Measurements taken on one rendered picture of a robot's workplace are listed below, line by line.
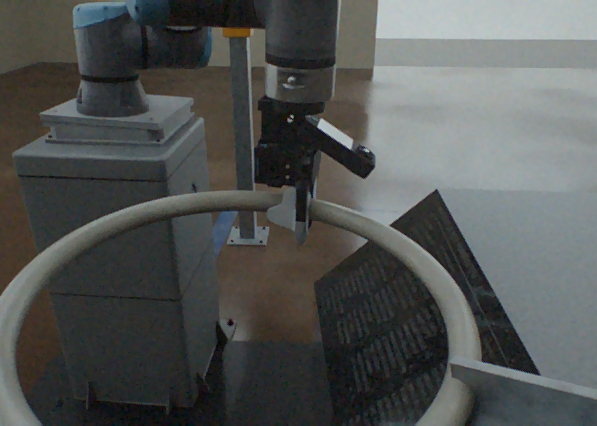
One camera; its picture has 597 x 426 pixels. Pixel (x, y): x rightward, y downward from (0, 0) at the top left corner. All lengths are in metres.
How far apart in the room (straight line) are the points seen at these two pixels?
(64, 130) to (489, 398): 1.26
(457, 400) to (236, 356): 1.49
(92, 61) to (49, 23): 6.96
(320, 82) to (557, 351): 0.43
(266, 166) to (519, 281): 0.40
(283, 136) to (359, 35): 6.63
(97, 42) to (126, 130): 0.22
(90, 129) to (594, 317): 1.20
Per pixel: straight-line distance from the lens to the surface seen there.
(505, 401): 0.48
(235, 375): 1.84
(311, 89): 0.64
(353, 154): 0.68
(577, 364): 0.69
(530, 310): 0.75
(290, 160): 0.68
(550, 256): 0.90
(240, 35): 2.31
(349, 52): 7.32
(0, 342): 0.53
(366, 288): 1.00
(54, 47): 8.43
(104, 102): 1.44
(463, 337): 0.53
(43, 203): 1.50
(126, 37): 1.43
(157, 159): 1.31
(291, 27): 0.63
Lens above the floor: 1.28
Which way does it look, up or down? 27 degrees down
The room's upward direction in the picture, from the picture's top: straight up
